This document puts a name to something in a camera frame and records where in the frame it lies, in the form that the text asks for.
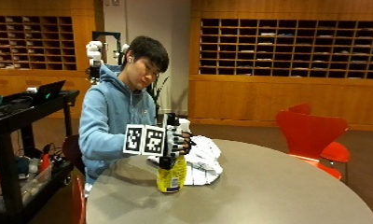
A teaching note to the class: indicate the black cart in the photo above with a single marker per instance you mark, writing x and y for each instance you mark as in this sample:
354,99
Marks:
8,124

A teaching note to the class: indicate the wide wooden pigeonhole shelf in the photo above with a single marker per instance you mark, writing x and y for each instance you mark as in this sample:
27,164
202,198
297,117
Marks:
291,48

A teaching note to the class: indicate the yellow spray bottle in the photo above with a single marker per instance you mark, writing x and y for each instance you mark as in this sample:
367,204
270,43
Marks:
170,178

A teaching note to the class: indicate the black laptop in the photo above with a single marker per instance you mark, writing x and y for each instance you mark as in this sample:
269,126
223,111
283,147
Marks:
46,91

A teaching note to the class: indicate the white earbud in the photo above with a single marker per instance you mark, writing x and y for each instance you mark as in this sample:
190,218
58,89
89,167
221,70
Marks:
129,58

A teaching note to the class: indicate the clear plastic box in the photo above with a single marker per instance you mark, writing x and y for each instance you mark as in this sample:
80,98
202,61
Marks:
35,183

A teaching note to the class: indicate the black metal frame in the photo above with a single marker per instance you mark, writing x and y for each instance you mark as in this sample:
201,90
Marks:
108,39

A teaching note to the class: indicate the white marker cube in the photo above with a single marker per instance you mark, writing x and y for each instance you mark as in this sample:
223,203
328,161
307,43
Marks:
141,140

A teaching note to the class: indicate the the person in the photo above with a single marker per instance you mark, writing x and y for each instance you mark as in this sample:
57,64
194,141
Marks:
112,112

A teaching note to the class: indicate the red chair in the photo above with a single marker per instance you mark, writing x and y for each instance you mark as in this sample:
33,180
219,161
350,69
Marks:
335,151
77,199
307,133

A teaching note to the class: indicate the dark chair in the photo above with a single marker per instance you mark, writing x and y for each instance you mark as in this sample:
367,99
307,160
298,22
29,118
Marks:
72,152

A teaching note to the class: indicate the white cloth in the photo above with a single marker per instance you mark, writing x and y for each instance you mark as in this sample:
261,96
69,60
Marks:
202,161

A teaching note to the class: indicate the red tool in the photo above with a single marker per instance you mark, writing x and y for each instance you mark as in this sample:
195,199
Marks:
44,161

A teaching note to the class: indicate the dark green plant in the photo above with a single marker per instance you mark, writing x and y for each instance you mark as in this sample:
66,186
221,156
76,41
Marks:
157,93

